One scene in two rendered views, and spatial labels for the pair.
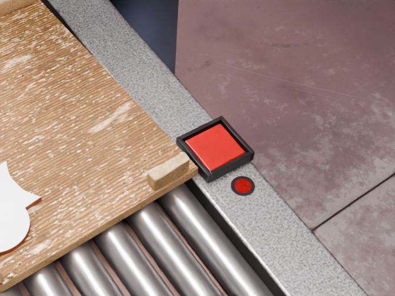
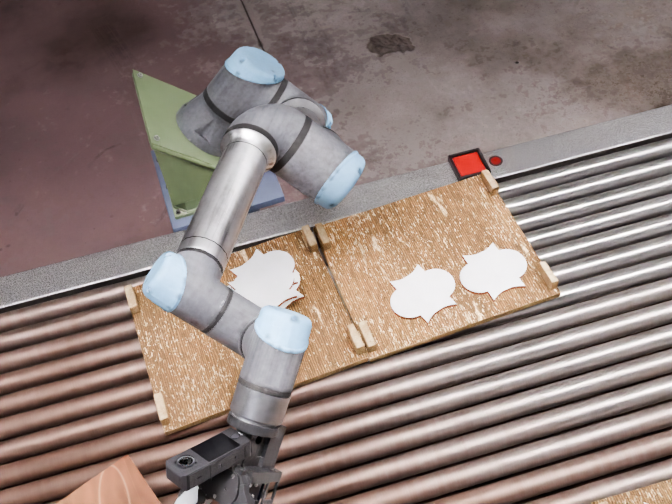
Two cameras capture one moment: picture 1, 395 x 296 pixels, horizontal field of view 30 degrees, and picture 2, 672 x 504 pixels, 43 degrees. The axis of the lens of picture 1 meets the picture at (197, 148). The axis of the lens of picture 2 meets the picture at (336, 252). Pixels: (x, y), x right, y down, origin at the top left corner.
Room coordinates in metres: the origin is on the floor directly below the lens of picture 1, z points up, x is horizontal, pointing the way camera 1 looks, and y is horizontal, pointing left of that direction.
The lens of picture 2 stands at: (0.28, 1.26, 2.37)
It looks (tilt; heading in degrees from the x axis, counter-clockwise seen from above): 53 degrees down; 298
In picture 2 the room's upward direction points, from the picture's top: 7 degrees counter-clockwise
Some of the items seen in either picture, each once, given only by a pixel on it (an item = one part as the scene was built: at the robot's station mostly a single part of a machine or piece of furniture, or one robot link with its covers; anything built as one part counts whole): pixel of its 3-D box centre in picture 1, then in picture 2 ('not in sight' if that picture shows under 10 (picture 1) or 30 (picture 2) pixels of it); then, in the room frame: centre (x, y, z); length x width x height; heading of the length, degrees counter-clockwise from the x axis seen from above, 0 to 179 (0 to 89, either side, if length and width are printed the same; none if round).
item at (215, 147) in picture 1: (214, 149); (469, 165); (0.61, -0.02, 0.92); 0.06 x 0.06 x 0.01; 39
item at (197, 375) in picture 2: not in sight; (242, 324); (0.91, 0.54, 0.93); 0.41 x 0.35 x 0.02; 44
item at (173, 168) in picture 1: (168, 171); (490, 182); (0.55, 0.03, 0.95); 0.06 x 0.02 x 0.03; 133
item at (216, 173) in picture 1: (214, 148); (469, 165); (0.61, -0.02, 0.92); 0.08 x 0.08 x 0.02; 39
